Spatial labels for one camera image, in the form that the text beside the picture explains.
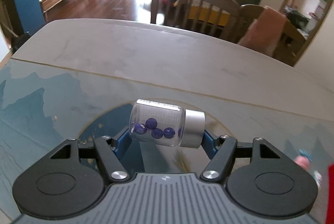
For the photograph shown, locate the glass jar purple beads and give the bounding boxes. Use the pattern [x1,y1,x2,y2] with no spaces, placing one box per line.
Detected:
[129,99,205,149]

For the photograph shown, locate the pink blue figurine keychain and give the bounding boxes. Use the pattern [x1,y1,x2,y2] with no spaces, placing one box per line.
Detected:
[294,149,312,170]

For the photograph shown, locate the white bunny figurine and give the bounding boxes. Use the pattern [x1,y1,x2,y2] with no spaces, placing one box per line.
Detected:
[313,170,322,188]

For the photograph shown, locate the blue landscape table mat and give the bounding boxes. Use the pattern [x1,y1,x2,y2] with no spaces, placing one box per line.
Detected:
[1,60,333,221]

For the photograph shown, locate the pink cloth on chair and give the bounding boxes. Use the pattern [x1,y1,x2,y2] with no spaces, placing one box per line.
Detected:
[238,6,288,57]

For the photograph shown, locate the wooden chair with cloth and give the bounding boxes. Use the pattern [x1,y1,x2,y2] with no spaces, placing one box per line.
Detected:
[229,4,306,66]

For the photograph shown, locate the red cardboard box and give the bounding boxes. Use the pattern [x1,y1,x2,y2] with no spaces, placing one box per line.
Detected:
[325,164,334,224]

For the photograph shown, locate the wooden dining chair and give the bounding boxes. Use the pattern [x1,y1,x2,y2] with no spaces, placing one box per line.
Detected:
[151,0,240,41]

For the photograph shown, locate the blue cabinet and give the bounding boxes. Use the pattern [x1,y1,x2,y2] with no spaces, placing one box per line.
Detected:
[1,0,46,36]

